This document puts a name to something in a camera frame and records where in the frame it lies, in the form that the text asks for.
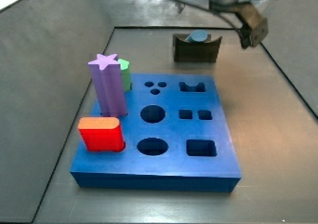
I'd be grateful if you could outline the blue shape sorter board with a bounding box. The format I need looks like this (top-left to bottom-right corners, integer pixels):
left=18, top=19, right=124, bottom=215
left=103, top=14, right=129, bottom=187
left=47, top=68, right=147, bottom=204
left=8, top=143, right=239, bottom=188
left=71, top=73, right=240, bottom=192

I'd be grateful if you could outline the red oblong peg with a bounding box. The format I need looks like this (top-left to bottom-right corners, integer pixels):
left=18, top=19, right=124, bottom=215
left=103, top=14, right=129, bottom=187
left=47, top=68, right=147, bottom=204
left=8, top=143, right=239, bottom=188
left=77, top=117, right=125, bottom=152

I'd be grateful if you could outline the green hexagon peg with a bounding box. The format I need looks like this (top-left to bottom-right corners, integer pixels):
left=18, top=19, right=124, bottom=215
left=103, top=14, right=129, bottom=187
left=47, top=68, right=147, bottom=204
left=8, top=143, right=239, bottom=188
left=117, top=59, right=132, bottom=92

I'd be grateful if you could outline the purple star peg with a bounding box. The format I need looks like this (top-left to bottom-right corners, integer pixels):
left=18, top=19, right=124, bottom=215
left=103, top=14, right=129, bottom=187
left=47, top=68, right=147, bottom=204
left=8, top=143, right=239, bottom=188
left=88, top=54, right=127, bottom=117

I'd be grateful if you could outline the light blue oval cylinder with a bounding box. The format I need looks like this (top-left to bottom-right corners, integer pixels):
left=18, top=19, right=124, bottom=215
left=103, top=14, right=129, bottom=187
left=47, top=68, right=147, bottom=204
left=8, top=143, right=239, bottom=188
left=185, top=30, right=207, bottom=43

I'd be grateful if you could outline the black cradle fixture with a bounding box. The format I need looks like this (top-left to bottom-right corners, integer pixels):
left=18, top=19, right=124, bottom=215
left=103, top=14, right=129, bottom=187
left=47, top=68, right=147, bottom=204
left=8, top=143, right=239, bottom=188
left=172, top=33, right=222, bottom=62

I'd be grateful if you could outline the black cable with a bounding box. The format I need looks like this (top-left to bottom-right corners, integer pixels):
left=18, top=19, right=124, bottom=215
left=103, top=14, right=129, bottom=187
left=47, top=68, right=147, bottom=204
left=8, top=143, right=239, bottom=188
left=141, top=0, right=246, bottom=40

